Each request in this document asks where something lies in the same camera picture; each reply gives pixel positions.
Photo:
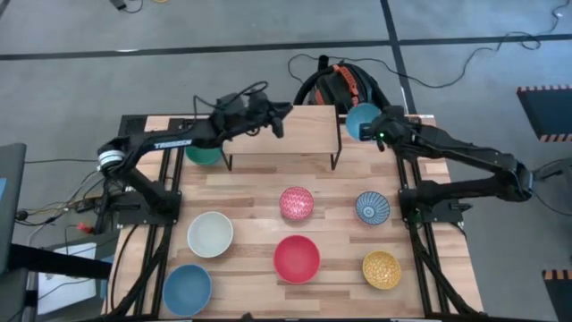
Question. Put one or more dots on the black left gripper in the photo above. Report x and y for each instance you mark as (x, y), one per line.
(250, 116)

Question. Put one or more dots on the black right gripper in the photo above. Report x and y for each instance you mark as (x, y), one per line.
(391, 125)

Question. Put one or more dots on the small light blue bowl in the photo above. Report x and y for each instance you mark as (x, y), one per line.
(357, 115)

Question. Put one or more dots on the blue patterned bowl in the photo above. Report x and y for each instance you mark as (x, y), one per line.
(372, 208)

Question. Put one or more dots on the pink patterned bowl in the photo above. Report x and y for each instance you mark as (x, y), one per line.
(296, 203)

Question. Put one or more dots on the yellow patterned bowl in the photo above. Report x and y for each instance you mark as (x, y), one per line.
(381, 269)

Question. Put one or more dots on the large white bowl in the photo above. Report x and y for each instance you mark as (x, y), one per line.
(210, 234)

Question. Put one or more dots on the large red bowl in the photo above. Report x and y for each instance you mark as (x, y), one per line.
(296, 259)

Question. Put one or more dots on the large blue bowl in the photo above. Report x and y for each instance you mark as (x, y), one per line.
(187, 290)

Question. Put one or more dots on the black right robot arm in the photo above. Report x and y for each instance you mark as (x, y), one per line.
(469, 154)

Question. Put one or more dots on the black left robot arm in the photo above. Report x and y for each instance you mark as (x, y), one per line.
(172, 144)

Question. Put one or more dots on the wooden shelf with black legs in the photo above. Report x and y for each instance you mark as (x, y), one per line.
(308, 134)

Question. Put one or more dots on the black and orange vacuum cleaner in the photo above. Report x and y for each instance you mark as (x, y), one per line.
(335, 87)

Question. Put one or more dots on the teal bowl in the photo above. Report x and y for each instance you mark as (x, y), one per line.
(203, 156)

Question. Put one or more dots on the black perforated box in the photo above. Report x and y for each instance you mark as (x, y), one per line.
(132, 123)

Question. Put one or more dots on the black platform with hazard stripes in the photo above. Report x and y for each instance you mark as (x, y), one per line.
(561, 297)
(547, 112)

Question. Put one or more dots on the black floor device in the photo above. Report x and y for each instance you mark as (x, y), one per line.
(554, 172)

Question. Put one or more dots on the black power adapter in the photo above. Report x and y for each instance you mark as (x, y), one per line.
(118, 3)

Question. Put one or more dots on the red connector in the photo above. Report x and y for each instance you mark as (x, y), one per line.
(84, 228)

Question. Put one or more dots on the black metal beam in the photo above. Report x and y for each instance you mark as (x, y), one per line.
(58, 261)

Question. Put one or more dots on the white paper sheet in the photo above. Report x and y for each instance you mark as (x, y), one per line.
(67, 290)

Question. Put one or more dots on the grey computer monitor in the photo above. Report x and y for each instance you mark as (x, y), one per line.
(11, 201)

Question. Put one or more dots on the black metal table frame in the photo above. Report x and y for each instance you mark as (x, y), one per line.
(401, 176)

